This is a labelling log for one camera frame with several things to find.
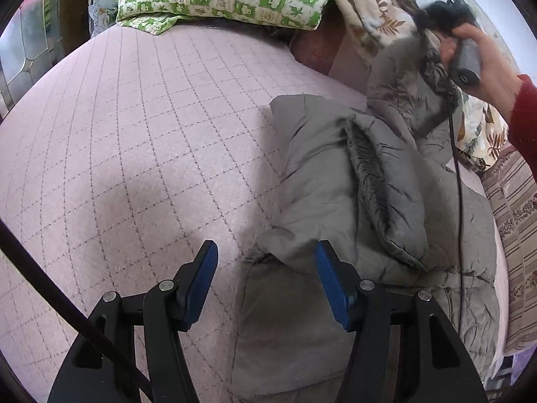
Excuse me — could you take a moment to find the grey quilted hooded jacket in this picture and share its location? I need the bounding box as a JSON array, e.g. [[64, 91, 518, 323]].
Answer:
[[229, 35, 502, 403]]

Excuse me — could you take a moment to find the person's right hand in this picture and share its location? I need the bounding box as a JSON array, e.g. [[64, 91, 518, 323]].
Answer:
[[435, 24, 522, 124]]

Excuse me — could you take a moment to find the leaf print blanket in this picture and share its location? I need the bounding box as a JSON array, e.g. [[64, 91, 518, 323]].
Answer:
[[334, 0, 508, 172]]

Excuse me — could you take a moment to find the pink quilted mattress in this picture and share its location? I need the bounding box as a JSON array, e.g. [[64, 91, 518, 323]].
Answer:
[[1, 26, 508, 402]]

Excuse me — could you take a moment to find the striped floral back cushion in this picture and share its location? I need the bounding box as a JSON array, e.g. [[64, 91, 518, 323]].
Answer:
[[482, 146, 536, 355]]

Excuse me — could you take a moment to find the stained glass wooden door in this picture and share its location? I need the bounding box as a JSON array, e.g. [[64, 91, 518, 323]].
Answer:
[[1, 0, 90, 118]]

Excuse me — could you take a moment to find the black cable from right gripper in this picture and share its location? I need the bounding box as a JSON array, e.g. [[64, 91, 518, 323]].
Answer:
[[445, 83, 466, 337]]

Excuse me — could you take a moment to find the black diagonal cable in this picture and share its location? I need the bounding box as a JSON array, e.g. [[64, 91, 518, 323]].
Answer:
[[0, 217, 154, 403]]

